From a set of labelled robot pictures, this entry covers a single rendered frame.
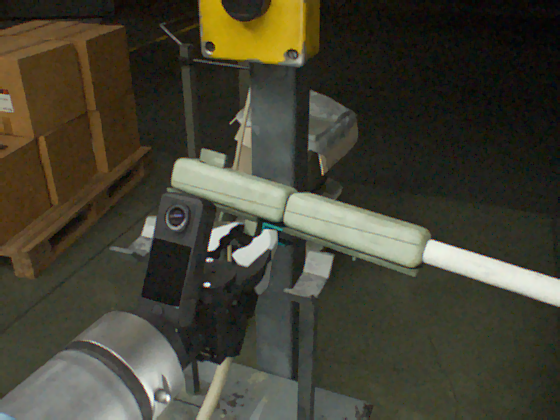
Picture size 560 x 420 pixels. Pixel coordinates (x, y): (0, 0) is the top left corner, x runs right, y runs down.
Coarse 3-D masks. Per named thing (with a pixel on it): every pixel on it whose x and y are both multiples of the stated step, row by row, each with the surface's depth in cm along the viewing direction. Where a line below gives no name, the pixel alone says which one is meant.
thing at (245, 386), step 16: (208, 368) 88; (240, 368) 88; (240, 384) 85; (256, 384) 85; (272, 384) 85; (288, 384) 85; (224, 400) 83; (240, 400) 83; (256, 400) 83; (272, 400) 83; (288, 400) 83; (320, 400) 83; (336, 400) 83; (352, 400) 83; (240, 416) 80; (256, 416) 80; (272, 416) 80; (288, 416) 80; (320, 416) 80; (336, 416) 80; (352, 416) 80; (368, 416) 80
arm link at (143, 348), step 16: (96, 320) 45; (112, 320) 43; (128, 320) 43; (144, 320) 44; (80, 336) 42; (96, 336) 42; (112, 336) 42; (128, 336) 42; (144, 336) 42; (160, 336) 43; (112, 352) 40; (128, 352) 41; (144, 352) 42; (160, 352) 42; (144, 368) 41; (160, 368) 42; (176, 368) 43; (144, 384) 40; (160, 384) 42; (176, 384) 44; (160, 400) 42
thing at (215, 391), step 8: (248, 96) 185; (248, 104) 185; (248, 112) 186; (240, 128) 188; (240, 136) 188; (240, 144) 189; (224, 360) 66; (232, 360) 67; (224, 368) 67; (216, 376) 67; (224, 376) 67; (216, 384) 66; (224, 384) 67; (208, 392) 67; (216, 392) 66; (208, 400) 66; (216, 400) 66; (208, 408) 66; (200, 416) 65; (208, 416) 65
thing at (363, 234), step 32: (192, 160) 66; (224, 160) 66; (192, 192) 66; (224, 192) 63; (256, 192) 62; (288, 192) 62; (256, 224) 63; (288, 224) 60; (320, 224) 59; (352, 224) 57; (384, 224) 56; (384, 256) 56; (416, 256) 55; (448, 256) 54; (480, 256) 54; (512, 288) 52; (544, 288) 51
